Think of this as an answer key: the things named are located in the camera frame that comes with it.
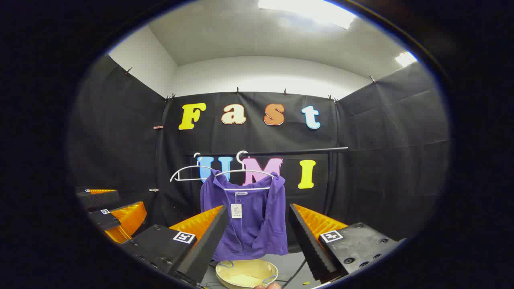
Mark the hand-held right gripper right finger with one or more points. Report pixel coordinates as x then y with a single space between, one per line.
309 245

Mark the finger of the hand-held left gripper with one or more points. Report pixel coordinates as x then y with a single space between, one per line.
102 218
98 198

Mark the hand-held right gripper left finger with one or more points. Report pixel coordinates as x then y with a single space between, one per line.
209 245

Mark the cream round laundry hamper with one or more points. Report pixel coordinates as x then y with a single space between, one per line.
245 277

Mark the purple ribbed garment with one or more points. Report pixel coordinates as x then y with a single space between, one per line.
253 224

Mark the white hanger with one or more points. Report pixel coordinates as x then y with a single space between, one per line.
188 179
247 188

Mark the black clothes rack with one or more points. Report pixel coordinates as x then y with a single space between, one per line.
297 151

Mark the black backdrop cloth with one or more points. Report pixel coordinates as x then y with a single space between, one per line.
361 132

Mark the row of black clips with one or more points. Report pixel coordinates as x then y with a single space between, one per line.
237 90

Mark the small ceiling light panel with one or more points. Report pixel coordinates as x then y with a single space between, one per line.
405 59

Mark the large ceiling light panel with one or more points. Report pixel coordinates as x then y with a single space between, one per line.
309 10

